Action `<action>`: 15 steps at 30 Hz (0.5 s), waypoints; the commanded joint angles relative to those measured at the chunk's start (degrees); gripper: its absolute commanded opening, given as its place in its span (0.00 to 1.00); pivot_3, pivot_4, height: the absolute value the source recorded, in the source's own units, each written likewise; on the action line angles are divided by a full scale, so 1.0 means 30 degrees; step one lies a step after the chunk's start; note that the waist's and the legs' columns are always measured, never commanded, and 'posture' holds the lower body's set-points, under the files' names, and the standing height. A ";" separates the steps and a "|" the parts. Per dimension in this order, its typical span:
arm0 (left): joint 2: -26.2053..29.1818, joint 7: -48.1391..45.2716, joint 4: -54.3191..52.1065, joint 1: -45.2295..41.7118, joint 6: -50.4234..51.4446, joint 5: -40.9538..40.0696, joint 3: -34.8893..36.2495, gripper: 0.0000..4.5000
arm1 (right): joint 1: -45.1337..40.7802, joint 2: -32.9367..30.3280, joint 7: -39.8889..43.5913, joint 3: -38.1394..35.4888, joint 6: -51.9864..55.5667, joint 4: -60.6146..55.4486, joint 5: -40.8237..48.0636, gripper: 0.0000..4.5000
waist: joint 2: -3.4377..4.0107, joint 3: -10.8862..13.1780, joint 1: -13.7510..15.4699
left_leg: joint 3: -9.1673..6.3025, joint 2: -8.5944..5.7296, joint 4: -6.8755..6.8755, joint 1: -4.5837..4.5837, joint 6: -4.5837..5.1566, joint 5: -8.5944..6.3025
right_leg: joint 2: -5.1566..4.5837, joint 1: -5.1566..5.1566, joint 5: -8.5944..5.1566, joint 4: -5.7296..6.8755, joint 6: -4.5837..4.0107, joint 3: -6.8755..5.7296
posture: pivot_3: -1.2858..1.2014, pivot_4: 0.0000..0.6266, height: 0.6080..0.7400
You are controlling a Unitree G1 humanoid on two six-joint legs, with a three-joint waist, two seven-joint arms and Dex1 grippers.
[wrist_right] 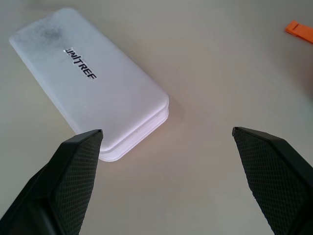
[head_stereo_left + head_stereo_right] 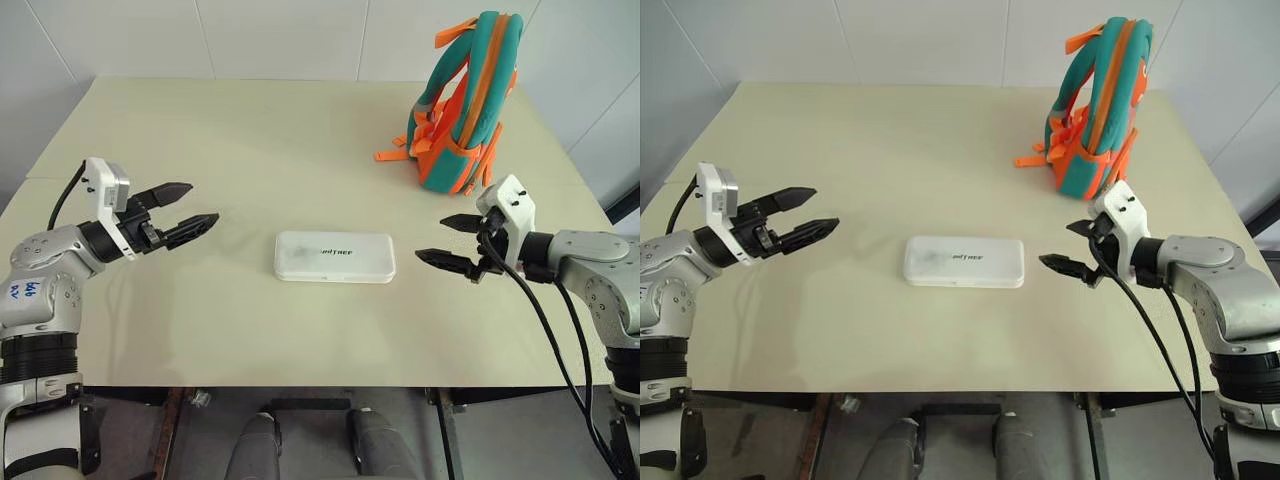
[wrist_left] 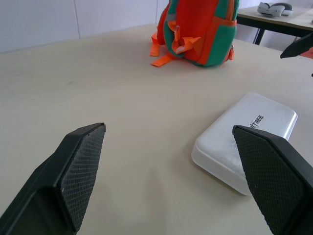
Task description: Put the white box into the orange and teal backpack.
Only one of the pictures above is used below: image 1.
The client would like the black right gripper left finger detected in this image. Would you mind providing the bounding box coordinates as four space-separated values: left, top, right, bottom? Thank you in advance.
0 129 104 235

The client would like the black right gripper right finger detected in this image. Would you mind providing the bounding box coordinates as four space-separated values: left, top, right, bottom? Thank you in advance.
231 126 313 235

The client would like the white plastic box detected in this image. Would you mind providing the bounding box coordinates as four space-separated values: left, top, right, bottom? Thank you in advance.
8 7 170 163

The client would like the orange plastic piece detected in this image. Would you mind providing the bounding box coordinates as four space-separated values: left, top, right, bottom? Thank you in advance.
285 21 313 45

